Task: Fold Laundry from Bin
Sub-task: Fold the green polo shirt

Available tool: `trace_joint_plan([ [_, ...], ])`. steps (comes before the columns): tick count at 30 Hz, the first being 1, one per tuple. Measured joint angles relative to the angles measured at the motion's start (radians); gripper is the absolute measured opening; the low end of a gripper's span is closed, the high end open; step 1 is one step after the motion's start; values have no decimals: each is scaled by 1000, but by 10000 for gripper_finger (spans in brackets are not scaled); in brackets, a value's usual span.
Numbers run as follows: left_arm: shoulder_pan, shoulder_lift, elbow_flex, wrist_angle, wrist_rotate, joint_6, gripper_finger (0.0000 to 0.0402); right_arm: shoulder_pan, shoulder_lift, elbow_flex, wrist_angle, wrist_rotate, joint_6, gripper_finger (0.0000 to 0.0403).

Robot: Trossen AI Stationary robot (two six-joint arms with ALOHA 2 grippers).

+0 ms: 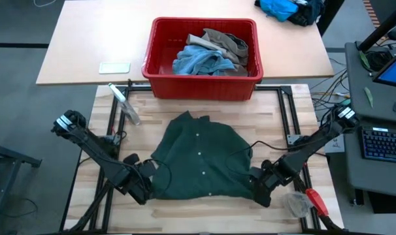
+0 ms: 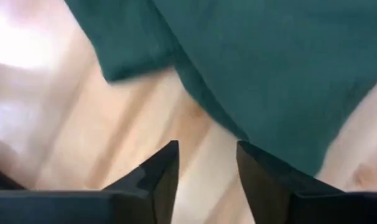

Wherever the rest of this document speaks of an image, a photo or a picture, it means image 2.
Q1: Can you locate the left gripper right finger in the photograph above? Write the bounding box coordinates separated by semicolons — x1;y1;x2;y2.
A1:
236;141;345;224

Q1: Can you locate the dark green button shirt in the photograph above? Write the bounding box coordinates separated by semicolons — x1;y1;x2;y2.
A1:
63;0;377;177

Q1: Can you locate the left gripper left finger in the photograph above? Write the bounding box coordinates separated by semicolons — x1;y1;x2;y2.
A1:
103;139;180;224

